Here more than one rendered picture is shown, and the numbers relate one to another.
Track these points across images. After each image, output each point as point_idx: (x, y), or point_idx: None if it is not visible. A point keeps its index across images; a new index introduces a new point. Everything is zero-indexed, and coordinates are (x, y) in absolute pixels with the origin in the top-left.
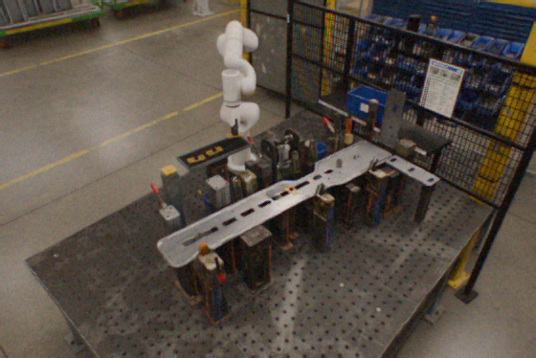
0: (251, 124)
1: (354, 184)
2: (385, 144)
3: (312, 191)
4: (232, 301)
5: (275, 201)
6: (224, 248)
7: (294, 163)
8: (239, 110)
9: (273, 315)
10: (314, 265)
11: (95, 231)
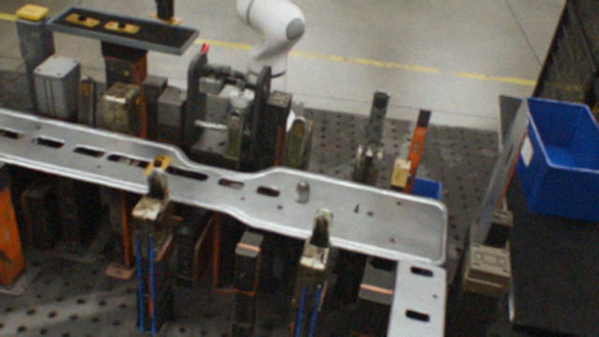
0: (267, 43)
1: (349, 275)
2: (471, 239)
3: (176, 193)
4: None
5: (105, 160)
6: None
7: (227, 134)
8: (259, 5)
9: None
10: (94, 330)
11: (12, 80)
